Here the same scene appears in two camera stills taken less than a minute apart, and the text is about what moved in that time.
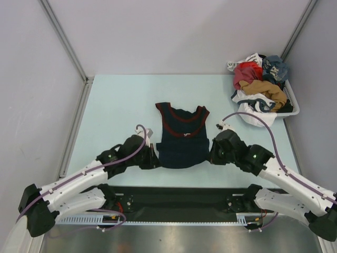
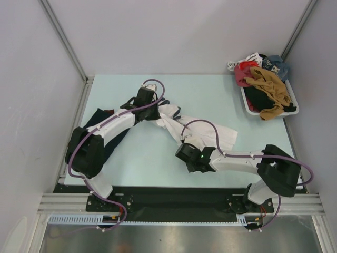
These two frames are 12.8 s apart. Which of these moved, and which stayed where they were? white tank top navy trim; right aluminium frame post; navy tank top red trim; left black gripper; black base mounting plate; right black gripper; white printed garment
Moved: right black gripper; left black gripper; navy tank top red trim; white tank top navy trim
Stayed: white printed garment; right aluminium frame post; black base mounting plate
